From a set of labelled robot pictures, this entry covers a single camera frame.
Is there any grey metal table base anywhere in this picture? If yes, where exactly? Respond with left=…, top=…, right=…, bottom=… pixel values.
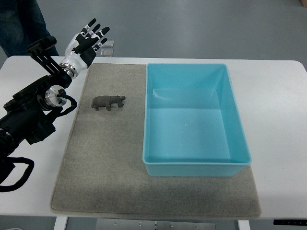
left=53, top=217, right=251, bottom=230

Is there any grey felt mat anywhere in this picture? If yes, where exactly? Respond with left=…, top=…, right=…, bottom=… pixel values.
left=51, top=64, right=261, bottom=220

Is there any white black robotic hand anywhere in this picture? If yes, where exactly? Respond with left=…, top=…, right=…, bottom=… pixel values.
left=59, top=18, right=110, bottom=79

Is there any person in blue jeans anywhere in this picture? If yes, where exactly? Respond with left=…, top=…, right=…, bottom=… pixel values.
left=0, top=0, right=50, bottom=57

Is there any black table control panel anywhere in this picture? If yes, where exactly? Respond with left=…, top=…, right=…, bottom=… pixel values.
left=273, top=219, right=307, bottom=226

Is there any brown toy hippo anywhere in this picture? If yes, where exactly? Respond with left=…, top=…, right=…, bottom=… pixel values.
left=91, top=95, right=126, bottom=111

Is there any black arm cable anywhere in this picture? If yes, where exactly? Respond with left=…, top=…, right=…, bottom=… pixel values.
left=0, top=156, right=35, bottom=193

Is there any light blue plastic box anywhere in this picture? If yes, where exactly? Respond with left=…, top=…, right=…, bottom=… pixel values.
left=142, top=63, right=251, bottom=177

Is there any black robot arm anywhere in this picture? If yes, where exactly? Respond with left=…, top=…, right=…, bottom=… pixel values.
left=0, top=36, right=77, bottom=156

